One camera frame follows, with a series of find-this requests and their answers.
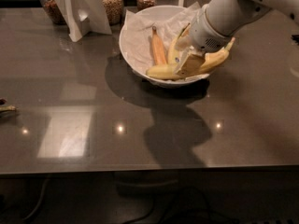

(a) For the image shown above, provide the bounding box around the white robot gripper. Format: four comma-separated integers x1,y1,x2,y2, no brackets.
174,4,232,77

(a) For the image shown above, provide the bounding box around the large yellow banana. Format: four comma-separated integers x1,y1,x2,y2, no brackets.
146,38,235,80

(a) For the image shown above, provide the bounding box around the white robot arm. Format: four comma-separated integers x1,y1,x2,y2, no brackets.
175,0,299,76

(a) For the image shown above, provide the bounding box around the small yellow-green banana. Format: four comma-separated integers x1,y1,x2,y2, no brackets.
167,24,190,64

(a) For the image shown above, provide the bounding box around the orange ripe banana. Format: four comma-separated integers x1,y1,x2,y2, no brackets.
151,26,167,65

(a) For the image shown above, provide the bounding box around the white bowl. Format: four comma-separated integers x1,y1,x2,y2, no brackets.
119,3,211,88

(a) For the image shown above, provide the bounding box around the banana at left edge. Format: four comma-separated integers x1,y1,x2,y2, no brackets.
0,98,17,112

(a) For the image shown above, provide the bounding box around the white paper towel liner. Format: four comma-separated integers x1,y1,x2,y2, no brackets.
123,1,221,82

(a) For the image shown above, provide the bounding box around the glass jar of grains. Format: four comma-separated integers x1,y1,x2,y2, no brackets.
102,0,124,25

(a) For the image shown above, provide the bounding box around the white paper stand left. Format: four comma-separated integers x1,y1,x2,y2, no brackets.
55,0,112,42

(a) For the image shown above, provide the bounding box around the glass jar far left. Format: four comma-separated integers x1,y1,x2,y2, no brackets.
39,0,65,25

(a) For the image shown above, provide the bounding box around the black cable under table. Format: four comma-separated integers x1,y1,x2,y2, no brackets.
122,185,237,224

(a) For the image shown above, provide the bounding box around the grey cable under table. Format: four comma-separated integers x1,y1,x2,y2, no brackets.
18,175,50,222

